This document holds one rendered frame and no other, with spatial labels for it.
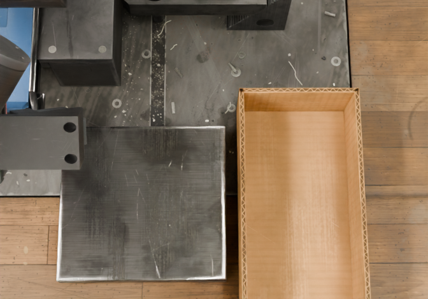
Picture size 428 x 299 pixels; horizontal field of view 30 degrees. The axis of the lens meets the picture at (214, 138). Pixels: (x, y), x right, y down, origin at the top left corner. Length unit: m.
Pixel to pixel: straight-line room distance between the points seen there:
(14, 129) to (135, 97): 0.26
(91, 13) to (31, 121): 0.22
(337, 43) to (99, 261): 0.35
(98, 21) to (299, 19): 0.23
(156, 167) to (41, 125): 0.23
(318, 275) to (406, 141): 0.17
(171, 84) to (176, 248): 0.18
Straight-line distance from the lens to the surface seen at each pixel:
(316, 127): 0.86
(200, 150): 0.83
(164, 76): 0.88
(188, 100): 0.87
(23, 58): 0.58
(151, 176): 0.82
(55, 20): 0.82
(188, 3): 0.83
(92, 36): 0.81
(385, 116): 0.88
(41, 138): 0.63
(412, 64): 0.91
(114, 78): 0.85
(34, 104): 0.79
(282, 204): 0.84
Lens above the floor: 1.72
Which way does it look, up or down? 75 degrees down
